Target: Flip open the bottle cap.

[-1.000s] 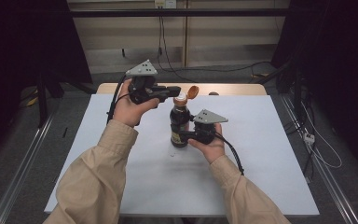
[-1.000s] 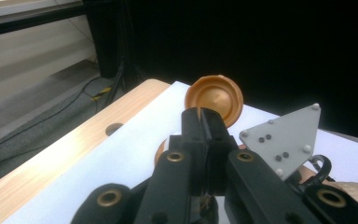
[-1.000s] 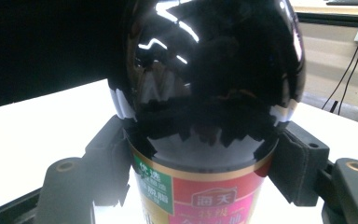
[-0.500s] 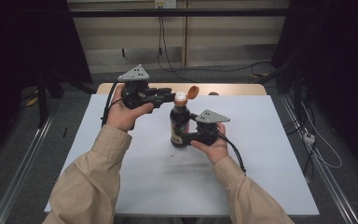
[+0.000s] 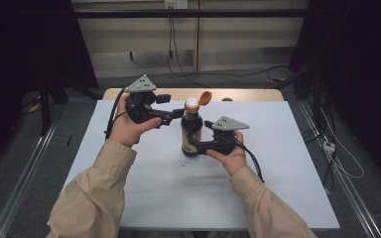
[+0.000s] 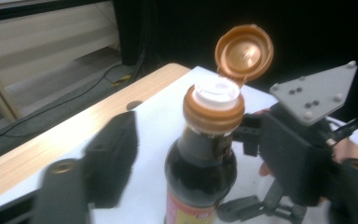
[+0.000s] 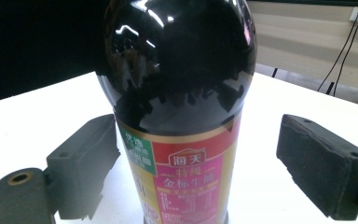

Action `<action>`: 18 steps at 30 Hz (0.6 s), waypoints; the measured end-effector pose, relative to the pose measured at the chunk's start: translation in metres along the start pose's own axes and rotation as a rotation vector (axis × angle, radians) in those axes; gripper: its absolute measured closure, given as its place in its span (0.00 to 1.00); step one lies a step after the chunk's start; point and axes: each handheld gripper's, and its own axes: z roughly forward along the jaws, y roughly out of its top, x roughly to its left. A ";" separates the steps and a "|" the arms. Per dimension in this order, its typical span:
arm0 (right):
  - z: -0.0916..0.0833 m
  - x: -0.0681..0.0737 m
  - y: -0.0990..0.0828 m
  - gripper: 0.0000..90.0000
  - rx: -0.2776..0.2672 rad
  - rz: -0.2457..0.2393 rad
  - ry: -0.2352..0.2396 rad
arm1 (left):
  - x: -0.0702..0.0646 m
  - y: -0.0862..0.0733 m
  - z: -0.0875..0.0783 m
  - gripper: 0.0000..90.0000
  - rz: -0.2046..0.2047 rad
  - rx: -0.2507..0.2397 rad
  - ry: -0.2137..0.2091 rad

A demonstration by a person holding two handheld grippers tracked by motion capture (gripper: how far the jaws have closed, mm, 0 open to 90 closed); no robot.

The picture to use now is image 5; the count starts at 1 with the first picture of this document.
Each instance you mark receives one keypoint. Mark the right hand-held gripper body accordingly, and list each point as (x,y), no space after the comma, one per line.
(223,139)

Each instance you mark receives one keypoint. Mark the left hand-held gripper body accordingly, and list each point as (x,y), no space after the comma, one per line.
(142,105)

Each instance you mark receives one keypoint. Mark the dark soy sauce bottle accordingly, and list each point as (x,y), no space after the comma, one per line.
(191,129)

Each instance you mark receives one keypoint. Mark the person's right hand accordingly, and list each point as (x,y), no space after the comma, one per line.
(233,162)

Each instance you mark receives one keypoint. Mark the person's left hand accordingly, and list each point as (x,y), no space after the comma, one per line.
(125,129)

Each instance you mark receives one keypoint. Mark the wooden table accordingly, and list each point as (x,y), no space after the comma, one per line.
(244,94)

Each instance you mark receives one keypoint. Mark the white table mat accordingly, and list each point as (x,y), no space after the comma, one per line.
(278,158)

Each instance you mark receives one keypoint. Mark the black metal stand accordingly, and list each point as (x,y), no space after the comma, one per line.
(46,105)

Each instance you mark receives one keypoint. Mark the white power strip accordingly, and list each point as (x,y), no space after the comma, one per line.
(329,146)

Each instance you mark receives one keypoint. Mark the dark curtain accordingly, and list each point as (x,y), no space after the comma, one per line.
(23,43)
(360,66)

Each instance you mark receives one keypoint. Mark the white wall socket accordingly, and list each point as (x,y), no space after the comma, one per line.
(176,3)

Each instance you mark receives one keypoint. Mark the metal floor rail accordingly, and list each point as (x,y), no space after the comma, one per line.
(344,185)
(20,188)

